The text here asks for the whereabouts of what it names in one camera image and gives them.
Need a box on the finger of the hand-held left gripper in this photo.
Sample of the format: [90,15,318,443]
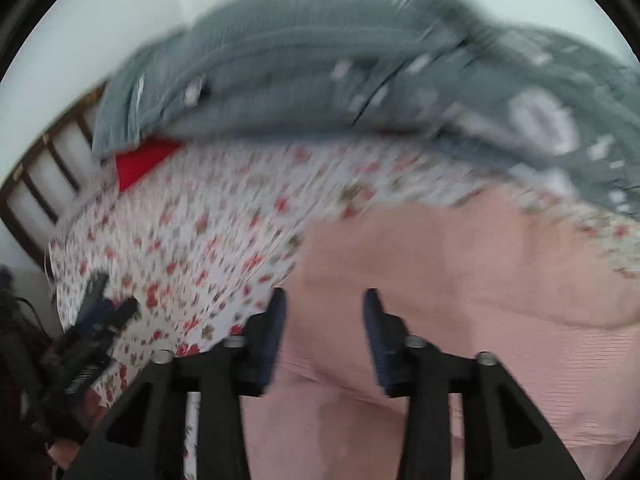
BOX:
[74,272,110,332]
[97,297,141,336]

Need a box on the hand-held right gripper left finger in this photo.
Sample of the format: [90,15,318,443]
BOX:
[62,287,288,480]

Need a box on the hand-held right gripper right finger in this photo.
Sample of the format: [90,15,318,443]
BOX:
[362,287,586,480]

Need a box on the pink knit garment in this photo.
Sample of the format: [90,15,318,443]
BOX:
[240,185,640,480]

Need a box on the floral bed sheet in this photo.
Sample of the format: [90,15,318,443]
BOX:
[47,140,640,480]

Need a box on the wooden slatted headboard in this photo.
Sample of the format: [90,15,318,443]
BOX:
[0,82,108,271]

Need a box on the red cloth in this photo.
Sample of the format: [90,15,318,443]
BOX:
[115,140,183,192]

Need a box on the grey patterned garment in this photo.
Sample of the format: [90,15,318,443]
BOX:
[91,0,640,221]

